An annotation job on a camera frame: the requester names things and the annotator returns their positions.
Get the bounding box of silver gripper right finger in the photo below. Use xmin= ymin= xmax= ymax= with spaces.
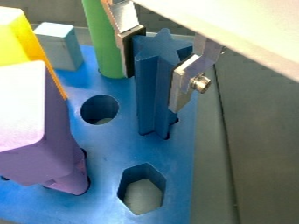
xmin=168 ymin=34 xmax=223 ymax=113

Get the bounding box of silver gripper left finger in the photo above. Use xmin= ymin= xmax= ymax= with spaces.
xmin=100 ymin=0 xmax=145 ymax=78

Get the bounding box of dark blue star block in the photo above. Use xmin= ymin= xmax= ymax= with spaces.
xmin=133 ymin=28 xmax=192 ymax=139

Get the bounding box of blue shape sorter board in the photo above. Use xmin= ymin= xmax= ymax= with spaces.
xmin=0 ymin=45 xmax=197 ymax=224

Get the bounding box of green cylinder block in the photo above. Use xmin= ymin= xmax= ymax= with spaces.
xmin=81 ymin=0 xmax=125 ymax=79

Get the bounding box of light blue square block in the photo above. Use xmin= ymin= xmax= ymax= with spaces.
xmin=33 ymin=22 xmax=83 ymax=71

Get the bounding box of yellow arch block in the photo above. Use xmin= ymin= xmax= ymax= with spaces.
xmin=0 ymin=6 xmax=67 ymax=99

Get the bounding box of purple pentagon block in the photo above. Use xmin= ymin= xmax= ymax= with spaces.
xmin=0 ymin=60 xmax=89 ymax=195

